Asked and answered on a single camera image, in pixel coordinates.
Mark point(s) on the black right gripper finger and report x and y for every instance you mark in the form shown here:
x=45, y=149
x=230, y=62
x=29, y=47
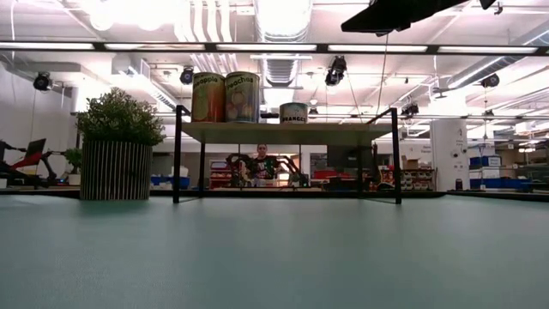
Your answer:
x=386, y=19

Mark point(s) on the short white oranges can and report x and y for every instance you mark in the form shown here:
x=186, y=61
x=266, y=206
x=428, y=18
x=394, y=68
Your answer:
x=293, y=113

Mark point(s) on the blue peaches can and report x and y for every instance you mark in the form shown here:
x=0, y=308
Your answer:
x=242, y=98

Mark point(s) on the orange pineapple can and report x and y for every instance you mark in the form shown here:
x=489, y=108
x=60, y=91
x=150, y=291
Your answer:
x=209, y=98

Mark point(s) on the black background robot arm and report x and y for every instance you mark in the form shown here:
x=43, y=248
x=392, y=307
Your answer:
x=296, y=169
x=236, y=161

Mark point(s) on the wooden shelf with black legs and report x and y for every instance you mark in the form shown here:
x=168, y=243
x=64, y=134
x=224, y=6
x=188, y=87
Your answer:
x=300, y=134

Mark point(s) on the black ceiling spotlight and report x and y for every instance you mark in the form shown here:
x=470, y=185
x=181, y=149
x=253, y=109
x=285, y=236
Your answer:
x=336, y=70
x=43, y=81
x=187, y=76
x=409, y=109
x=490, y=80

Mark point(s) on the brown cardboard box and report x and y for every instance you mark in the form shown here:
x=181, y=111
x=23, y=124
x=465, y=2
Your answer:
x=412, y=163

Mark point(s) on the white pillar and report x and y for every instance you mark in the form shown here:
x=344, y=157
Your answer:
x=448, y=154

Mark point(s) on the blue storage bin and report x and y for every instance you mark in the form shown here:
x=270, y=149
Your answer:
x=486, y=161

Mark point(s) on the row of blue bins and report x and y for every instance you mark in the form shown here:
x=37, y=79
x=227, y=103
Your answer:
x=502, y=183

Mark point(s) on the person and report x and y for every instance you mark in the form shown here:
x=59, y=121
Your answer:
x=263, y=165

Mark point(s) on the green plant in striped pot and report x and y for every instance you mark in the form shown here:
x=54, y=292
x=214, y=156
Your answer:
x=116, y=167

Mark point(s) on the small background potted plant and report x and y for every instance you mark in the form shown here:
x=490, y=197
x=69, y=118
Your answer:
x=74, y=156

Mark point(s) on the black background monitor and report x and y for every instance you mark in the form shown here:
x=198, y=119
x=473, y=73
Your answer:
x=36, y=148

